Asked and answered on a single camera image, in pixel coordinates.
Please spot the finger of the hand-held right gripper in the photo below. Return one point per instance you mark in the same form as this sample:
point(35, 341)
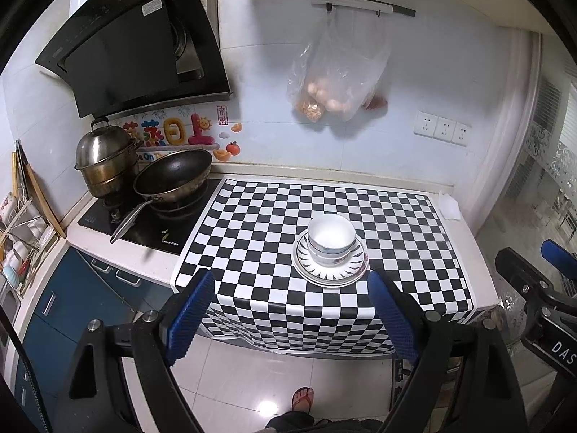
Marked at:
point(523, 279)
point(559, 255)

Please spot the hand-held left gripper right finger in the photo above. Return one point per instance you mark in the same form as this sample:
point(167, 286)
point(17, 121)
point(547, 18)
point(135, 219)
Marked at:
point(392, 320)

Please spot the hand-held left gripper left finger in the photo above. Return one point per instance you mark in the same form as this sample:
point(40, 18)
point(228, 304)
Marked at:
point(189, 320)

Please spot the blue leaf striped white plate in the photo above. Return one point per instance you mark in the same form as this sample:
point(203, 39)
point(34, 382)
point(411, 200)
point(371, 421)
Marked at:
point(349, 264)

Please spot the white plate red print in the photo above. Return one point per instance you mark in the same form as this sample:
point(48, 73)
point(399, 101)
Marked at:
point(311, 278)

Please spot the white bowl blue pattern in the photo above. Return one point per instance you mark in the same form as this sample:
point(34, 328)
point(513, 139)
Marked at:
point(331, 234)

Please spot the black gas stove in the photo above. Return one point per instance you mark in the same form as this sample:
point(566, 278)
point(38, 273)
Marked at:
point(176, 234)

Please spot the patterned glass door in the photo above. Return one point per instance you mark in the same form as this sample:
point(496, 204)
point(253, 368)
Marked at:
point(541, 153)

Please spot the white paper sheet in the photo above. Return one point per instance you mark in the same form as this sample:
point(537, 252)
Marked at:
point(449, 206)

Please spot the black white checkered mat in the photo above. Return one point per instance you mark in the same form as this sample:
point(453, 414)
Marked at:
point(252, 234)

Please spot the person's foot in sandal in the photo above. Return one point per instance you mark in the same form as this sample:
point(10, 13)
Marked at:
point(303, 399)

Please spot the blue kitchen cabinet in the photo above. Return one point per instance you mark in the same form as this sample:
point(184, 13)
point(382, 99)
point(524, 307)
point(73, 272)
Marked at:
point(67, 306)

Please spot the person's dark trousers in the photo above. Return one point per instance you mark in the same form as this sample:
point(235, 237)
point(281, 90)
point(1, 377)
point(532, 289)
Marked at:
point(315, 426)

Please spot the black wok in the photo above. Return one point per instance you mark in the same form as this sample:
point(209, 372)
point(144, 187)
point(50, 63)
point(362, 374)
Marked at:
point(173, 173)

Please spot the steel steamer pot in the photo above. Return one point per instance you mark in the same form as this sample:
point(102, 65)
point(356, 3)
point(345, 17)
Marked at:
point(106, 158)

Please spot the wooden cutting board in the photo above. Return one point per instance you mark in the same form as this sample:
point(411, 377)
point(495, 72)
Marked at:
point(45, 203)

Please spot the dish rack with cups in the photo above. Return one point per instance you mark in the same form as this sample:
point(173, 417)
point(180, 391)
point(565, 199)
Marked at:
point(18, 248)

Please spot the clear plastic bag with food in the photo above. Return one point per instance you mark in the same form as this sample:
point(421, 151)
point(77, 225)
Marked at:
point(338, 76)

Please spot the black range hood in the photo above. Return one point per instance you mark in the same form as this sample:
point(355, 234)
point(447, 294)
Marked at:
point(126, 54)

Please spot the white wall socket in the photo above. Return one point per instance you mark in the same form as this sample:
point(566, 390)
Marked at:
point(461, 134)
point(426, 124)
point(445, 129)

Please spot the colourful wall stickers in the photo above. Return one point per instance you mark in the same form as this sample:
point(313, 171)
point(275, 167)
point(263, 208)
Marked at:
point(180, 131)

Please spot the wall hook rail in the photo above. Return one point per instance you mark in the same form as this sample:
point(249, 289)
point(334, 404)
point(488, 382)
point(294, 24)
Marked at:
point(360, 4)

